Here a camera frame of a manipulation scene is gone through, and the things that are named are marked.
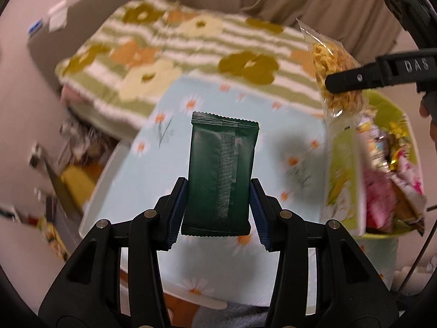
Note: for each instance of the yellow box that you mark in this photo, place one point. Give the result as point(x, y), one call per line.
point(80, 179)

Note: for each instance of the white paper sheet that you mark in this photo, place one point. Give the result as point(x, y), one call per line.
point(59, 6)
point(58, 20)

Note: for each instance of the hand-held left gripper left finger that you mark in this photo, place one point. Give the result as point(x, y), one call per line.
point(177, 211)

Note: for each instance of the green storage box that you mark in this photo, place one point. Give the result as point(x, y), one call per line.
point(341, 177)

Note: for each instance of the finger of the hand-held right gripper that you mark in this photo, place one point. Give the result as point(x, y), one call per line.
point(348, 78)

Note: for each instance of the small blue box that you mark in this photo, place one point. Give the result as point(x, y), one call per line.
point(36, 26)

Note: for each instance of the pink snack packet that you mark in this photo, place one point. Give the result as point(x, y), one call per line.
point(379, 194)

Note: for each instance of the clear bag of yellow snacks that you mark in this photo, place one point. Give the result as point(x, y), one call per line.
point(327, 54)

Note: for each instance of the light blue daisy tablecloth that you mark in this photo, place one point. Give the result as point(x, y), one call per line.
point(290, 136)

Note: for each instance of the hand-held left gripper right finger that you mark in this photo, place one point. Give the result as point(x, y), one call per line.
point(259, 211)

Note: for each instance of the person's right hand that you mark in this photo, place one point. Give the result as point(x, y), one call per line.
point(426, 107)

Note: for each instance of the striped flower blanket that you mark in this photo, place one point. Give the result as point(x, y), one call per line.
point(170, 58)

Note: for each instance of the dark green packet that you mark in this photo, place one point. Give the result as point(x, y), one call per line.
point(205, 177)

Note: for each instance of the gold wrapped snack packet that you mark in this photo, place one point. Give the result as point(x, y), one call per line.
point(397, 143)

